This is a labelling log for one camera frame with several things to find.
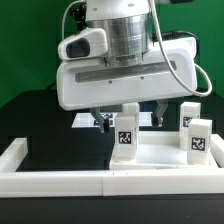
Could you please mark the white square table top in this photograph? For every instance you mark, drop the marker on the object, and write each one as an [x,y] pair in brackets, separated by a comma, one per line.
[158,150]

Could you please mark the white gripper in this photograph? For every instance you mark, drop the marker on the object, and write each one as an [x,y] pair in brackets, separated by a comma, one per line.
[167,71]

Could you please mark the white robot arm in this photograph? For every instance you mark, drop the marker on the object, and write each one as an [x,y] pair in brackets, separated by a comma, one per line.
[114,60]

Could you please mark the white sheet with tags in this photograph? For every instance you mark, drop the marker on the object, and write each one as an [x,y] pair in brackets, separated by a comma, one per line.
[86,120]

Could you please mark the white U-shaped obstacle fence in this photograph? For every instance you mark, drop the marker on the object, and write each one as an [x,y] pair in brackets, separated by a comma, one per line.
[101,183]

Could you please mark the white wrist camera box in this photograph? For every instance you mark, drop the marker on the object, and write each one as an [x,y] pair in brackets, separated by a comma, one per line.
[89,43]

